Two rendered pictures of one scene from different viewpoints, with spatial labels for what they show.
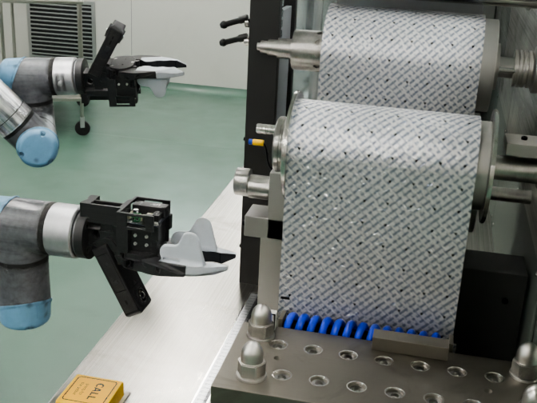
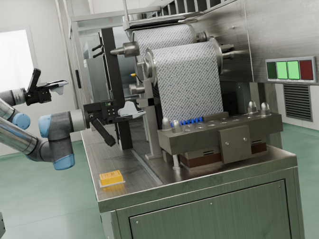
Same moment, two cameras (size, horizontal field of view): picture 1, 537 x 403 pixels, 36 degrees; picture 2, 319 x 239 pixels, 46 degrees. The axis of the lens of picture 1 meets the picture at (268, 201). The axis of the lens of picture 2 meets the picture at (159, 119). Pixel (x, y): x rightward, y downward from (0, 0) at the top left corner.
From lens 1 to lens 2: 0.67 m
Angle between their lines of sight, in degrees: 25
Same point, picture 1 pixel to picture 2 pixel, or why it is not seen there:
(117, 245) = (103, 115)
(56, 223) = (76, 115)
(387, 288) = (199, 103)
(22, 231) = (63, 122)
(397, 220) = (196, 78)
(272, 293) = (154, 128)
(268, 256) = (149, 114)
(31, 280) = (68, 144)
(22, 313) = (67, 159)
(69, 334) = not seen: outside the picture
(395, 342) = (211, 115)
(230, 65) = not seen: hidden behind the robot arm
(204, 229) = not seen: hidden behind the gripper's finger
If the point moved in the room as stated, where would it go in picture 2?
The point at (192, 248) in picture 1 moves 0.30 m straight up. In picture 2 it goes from (132, 107) to (117, 20)
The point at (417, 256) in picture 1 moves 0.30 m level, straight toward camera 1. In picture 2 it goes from (205, 88) to (241, 93)
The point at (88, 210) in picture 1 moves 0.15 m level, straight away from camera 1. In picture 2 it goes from (87, 107) to (68, 106)
